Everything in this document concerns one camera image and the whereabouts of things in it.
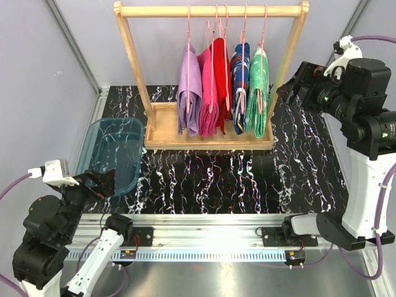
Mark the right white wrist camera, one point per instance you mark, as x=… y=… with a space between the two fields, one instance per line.
x=346 y=50

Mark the blue patterned folded trousers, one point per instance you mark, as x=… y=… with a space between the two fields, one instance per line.
x=240 y=64

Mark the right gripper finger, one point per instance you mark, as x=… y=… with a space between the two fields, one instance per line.
x=288 y=92
x=301 y=77

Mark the red folded trousers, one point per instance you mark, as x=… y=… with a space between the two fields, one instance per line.
x=222 y=75

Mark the wooden clothes rack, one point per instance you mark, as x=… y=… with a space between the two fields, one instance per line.
x=161 y=132

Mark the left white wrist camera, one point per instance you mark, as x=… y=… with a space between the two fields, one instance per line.
x=54 y=173

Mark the lilac folded trousers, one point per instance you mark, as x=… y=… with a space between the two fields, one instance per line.
x=189 y=121

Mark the black marble pattern mat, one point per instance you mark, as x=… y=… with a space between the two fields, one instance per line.
x=300 y=174

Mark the pink hanger with red trousers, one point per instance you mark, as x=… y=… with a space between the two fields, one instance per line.
x=223 y=35

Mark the green white trousers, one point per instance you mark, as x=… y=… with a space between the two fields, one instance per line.
x=253 y=119

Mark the pink hanger with blue trousers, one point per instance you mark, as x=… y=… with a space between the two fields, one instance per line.
x=242 y=42

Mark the pink wire hanger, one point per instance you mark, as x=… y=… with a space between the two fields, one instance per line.
x=265 y=28

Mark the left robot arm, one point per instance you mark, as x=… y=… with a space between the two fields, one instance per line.
x=50 y=227

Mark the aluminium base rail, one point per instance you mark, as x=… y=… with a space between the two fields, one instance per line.
x=192 y=238

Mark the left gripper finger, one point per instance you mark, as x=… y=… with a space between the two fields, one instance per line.
x=106 y=183
x=93 y=181

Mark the pink folded trousers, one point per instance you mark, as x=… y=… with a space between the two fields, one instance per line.
x=209 y=110

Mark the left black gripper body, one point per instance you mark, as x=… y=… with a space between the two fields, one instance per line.
x=91 y=184

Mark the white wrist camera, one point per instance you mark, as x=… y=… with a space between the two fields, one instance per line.
x=346 y=50
x=54 y=173

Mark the pink hanger with lilac trousers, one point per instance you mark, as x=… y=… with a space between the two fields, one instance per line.
x=188 y=40

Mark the transparent blue plastic bin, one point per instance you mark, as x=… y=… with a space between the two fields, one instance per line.
x=114 y=143

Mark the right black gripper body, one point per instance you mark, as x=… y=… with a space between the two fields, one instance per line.
x=304 y=85

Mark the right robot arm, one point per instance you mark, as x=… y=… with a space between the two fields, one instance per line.
x=354 y=94

